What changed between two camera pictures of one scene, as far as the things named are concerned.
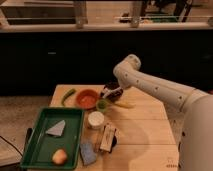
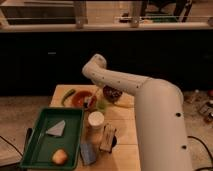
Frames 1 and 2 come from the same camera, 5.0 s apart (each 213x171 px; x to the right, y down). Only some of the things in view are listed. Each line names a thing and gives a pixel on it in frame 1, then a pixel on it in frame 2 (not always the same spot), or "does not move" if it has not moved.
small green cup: (102, 105) does not move
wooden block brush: (109, 139) does not move
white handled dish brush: (110, 91) -> (87, 101)
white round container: (95, 120) does not move
